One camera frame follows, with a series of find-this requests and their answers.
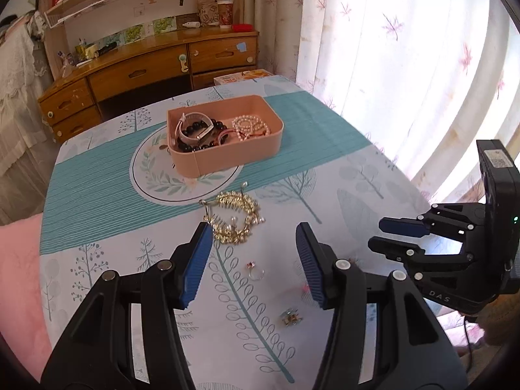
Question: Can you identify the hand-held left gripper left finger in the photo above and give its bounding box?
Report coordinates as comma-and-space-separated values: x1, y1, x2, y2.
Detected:
41, 221, 214, 390

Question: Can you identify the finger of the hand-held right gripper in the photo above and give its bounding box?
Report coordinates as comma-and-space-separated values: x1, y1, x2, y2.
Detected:
368, 237, 475, 269
379, 204, 488, 238

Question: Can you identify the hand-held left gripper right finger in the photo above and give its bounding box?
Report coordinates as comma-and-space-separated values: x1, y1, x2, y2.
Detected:
295, 222, 468, 390

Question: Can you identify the pink plastic box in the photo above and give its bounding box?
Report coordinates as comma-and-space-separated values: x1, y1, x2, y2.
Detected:
166, 94, 284, 178

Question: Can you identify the black bead bracelet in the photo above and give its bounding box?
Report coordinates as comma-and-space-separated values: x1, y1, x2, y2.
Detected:
175, 118, 228, 152

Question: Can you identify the red string bracelet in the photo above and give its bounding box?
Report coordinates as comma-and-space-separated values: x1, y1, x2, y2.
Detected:
217, 126, 244, 145

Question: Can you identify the pink strap watch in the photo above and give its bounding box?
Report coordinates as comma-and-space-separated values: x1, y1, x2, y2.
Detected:
175, 111, 216, 145

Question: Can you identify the white pearl necklace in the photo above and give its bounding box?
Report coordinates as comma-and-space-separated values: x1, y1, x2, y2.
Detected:
231, 115, 265, 131

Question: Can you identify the person's right forearm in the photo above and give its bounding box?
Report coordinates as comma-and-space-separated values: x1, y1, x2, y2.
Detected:
477, 290, 520, 348

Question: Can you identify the tree print tablecloth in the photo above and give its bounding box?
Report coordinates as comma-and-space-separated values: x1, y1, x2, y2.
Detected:
41, 75, 443, 390

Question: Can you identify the white floral curtain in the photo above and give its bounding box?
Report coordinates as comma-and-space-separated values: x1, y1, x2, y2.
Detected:
238, 0, 520, 285

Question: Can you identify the pink fluffy blanket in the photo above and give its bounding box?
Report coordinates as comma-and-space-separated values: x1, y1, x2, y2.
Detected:
0, 211, 55, 374

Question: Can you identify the orange cardboard box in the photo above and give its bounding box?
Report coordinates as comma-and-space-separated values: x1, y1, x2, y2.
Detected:
213, 69, 274, 87

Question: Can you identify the wooden desk with drawers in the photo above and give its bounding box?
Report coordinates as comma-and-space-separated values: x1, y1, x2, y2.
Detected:
37, 30, 261, 144

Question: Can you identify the red paper cup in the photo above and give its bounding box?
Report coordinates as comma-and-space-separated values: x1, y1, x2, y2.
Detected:
217, 0, 234, 29

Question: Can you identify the patterned paper bag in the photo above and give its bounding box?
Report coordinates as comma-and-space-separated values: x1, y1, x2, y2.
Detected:
198, 0, 220, 27

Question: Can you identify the black cable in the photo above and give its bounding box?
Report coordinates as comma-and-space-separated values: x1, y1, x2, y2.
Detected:
463, 315, 477, 370

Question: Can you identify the white wire rack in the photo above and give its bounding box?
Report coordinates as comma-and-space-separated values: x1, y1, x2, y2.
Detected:
44, 0, 120, 29

